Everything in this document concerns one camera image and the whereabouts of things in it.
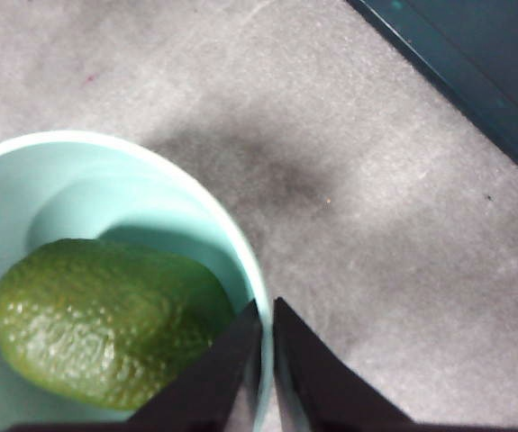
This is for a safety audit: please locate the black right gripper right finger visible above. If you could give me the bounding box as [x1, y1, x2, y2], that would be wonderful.
[272, 296, 518, 432]

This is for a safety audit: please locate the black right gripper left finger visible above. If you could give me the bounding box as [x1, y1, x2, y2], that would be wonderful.
[8, 299, 262, 432]

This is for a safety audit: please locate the green avocado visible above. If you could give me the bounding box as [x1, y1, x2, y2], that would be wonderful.
[0, 238, 237, 411]

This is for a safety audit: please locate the teal ribbed bowl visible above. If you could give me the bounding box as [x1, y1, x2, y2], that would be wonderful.
[0, 130, 274, 432]

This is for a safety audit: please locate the black rectangular tray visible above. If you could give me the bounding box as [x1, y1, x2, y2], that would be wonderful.
[346, 0, 518, 193]

